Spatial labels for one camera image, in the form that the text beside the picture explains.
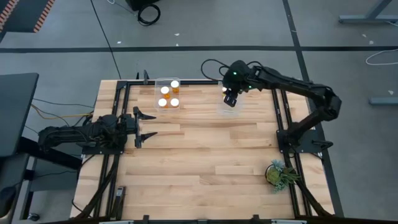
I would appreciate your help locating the large orange pill bottle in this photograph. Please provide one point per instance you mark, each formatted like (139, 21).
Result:
(174, 102)
(162, 102)
(174, 84)
(164, 90)

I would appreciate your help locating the black rectangular device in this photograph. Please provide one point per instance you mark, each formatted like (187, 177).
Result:
(119, 194)

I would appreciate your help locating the clear plastic bin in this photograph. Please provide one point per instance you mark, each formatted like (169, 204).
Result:
(158, 81)
(231, 112)

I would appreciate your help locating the silver aluminium extrusion bar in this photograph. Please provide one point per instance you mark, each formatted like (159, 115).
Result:
(289, 222)
(116, 222)

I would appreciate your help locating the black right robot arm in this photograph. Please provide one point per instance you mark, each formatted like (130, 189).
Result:
(295, 85)

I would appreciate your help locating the black metal table frame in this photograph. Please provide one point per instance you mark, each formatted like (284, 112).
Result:
(202, 82)

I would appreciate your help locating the black box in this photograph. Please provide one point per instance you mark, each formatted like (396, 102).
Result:
(136, 3)

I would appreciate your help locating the black desk top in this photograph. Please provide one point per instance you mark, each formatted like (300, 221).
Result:
(15, 115)

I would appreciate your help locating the small potted succulent plant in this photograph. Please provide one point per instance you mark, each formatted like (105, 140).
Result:
(275, 175)

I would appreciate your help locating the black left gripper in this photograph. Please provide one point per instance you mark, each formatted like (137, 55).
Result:
(137, 127)

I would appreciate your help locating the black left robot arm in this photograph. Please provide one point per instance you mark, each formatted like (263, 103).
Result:
(68, 135)

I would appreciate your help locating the black computer mouse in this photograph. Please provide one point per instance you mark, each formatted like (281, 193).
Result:
(33, 216)

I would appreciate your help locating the black mat with striped edge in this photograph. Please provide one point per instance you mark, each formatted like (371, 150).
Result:
(21, 15)

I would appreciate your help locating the grey metal table foot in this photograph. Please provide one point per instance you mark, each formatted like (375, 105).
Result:
(384, 101)
(367, 19)

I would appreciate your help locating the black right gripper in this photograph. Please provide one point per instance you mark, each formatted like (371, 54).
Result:
(239, 76)

